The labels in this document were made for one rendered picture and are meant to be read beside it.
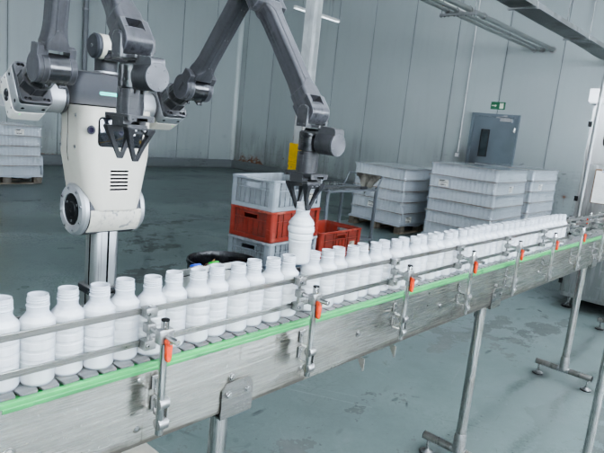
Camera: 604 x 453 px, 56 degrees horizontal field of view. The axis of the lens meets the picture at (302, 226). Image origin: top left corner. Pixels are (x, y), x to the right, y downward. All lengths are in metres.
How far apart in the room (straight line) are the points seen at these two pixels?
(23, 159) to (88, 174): 9.19
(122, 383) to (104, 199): 0.73
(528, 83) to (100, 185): 10.92
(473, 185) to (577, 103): 4.24
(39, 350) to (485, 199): 7.25
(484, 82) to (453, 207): 4.84
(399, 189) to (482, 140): 3.99
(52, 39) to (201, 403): 0.96
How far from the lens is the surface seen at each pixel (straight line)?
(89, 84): 1.82
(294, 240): 1.50
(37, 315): 1.10
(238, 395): 1.42
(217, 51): 1.78
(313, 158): 1.47
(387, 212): 8.84
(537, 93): 12.08
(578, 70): 11.91
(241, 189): 4.07
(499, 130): 12.23
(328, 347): 1.64
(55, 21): 1.61
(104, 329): 1.16
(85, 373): 1.18
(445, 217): 8.24
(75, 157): 1.78
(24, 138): 10.91
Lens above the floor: 1.51
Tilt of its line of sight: 10 degrees down
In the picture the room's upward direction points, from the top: 6 degrees clockwise
